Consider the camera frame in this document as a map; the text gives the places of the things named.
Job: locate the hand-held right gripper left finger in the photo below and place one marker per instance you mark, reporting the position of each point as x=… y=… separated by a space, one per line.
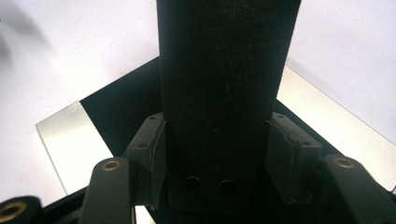
x=146 y=155

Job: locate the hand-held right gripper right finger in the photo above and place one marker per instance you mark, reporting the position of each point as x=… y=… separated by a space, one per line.
x=292 y=158

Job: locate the black tray with silver edges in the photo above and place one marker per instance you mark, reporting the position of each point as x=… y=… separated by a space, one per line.
x=71 y=143

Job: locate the black velvet display stand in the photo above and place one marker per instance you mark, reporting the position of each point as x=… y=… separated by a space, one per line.
x=224 y=93

